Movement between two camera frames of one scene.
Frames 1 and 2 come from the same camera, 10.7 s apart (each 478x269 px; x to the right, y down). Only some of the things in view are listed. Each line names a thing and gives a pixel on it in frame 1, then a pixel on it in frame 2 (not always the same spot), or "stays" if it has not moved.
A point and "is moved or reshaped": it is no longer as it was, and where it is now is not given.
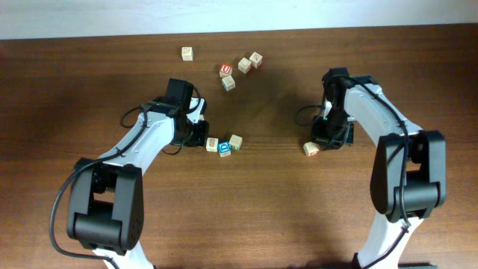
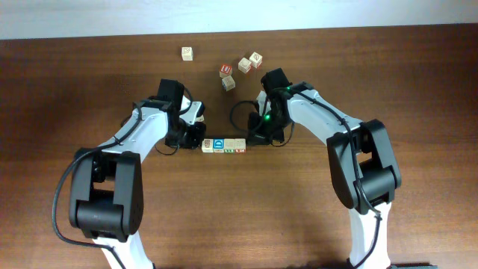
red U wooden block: [225, 70] stays
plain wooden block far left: [187, 53] stays
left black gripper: [203, 125] stays
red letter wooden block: [311, 149] -> [240, 146]
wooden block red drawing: [211, 144] is moved or reshaped
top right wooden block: [256, 59] stays
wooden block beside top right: [244, 65] stays
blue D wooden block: [224, 149] is moved or reshaped
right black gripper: [320, 138] -> [259, 138]
